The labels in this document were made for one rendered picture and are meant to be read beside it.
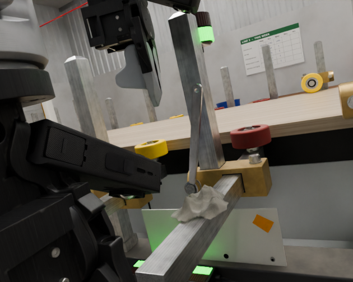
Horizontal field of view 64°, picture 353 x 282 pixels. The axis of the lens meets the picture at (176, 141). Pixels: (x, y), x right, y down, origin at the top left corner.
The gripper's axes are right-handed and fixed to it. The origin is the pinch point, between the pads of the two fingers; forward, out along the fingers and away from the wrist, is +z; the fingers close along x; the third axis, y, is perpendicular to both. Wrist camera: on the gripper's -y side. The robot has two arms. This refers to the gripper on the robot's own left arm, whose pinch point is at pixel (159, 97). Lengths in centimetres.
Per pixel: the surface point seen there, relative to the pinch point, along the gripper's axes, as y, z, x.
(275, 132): -19.2, 12.2, -19.9
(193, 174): -2.2, 13.3, -2.6
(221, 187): -6.4, 14.6, 2.3
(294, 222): -20.4, 34.5, -22.4
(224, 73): -16, -7, -117
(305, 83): -45, 6, -82
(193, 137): -3.7, 7.0, -0.1
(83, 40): 391, -268, -944
